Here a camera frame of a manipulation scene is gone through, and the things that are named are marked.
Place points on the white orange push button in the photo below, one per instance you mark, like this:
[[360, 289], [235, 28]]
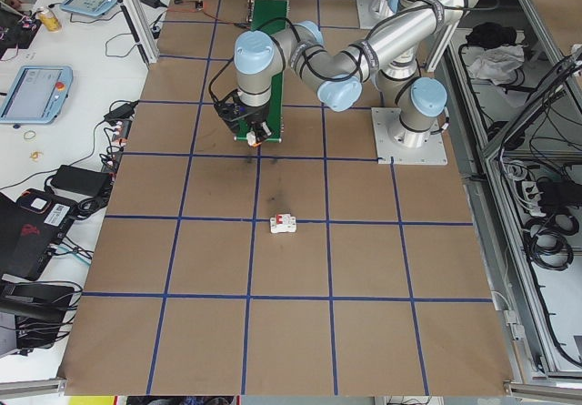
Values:
[[249, 140]]

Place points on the green belt conveyor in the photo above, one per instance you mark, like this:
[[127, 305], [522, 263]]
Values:
[[277, 104]]

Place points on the white red circuit breaker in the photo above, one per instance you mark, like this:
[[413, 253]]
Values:
[[283, 224]]

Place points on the small speed controller board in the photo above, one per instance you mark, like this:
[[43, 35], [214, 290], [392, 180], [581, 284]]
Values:
[[198, 4]]

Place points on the black power adapter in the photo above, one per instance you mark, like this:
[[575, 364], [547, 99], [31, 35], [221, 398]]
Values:
[[120, 110], [152, 0]]

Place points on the white power strip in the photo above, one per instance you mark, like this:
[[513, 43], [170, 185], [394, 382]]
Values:
[[116, 145]]

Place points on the large black power brick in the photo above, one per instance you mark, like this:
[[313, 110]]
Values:
[[82, 179]]

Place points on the yellow rubber band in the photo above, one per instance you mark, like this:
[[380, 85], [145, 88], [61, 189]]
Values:
[[36, 154], [24, 135]]

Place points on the yellow drink can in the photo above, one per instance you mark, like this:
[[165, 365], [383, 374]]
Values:
[[49, 20]]

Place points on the white crumpled cloth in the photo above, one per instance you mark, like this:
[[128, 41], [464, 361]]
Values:
[[495, 61]]

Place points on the black cloth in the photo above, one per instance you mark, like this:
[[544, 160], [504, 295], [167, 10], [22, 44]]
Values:
[[491, 34]]

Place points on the black case with red logo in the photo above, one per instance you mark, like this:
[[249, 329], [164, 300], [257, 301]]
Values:
[[27, 227]]

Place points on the black electronics board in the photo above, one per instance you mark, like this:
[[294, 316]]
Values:
[[13, 36]]

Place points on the white socket strip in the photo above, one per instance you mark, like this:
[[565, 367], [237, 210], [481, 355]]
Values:
[[529, 191]]

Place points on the black flat device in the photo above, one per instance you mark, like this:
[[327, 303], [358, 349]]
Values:
[[36, 302]]

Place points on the black box adapter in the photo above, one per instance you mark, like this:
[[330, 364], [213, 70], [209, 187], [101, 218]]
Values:
[[552, 193]]

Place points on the aluminium extrusion bar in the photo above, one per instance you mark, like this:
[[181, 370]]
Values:
[[541, 389], [32, 387]]

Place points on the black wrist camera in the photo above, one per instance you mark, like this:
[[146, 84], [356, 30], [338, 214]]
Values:
[[227, 110]]

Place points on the aluminium frame post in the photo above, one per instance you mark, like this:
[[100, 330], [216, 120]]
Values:
[[143, 36]]

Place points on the white square mount plate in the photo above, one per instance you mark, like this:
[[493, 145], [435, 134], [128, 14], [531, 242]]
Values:
[[432, 152], [366, 13]]

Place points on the metal V-shaped frame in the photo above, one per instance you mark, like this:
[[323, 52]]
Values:
[[475, 205]]

